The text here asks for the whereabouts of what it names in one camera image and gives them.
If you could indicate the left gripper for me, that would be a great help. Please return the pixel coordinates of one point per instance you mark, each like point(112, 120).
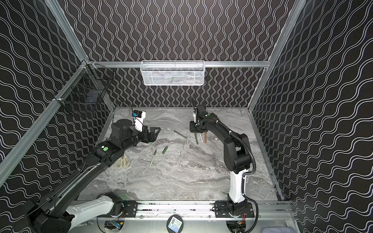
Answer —
point(147, 135)

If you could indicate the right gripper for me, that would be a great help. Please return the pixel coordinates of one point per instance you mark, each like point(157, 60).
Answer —
point(197, 127)

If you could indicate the dark green pen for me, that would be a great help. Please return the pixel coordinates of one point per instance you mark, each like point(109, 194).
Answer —
point(180, 134)
point(196, 139)

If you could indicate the light green pen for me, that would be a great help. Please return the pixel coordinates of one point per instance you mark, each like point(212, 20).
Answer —
point(153, 157)

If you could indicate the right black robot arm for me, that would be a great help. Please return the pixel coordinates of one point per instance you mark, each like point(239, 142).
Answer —
point(237, 155)

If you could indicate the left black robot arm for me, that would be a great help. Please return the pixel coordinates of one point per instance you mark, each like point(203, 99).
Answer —
point(53, 213)

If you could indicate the round black labelled disc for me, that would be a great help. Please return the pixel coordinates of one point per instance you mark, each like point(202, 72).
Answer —
point(175, 224)

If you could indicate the yellow handled scissors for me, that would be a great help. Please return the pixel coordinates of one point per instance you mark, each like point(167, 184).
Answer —
point(123, 162)

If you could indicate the white wire mesh basket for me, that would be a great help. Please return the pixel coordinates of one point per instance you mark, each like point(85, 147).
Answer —
point(173, 72)

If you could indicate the black wire basket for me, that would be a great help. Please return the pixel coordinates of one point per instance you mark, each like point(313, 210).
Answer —
point(89, 92)

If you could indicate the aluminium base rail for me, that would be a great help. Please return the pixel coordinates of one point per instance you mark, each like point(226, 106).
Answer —
point(203, 210)

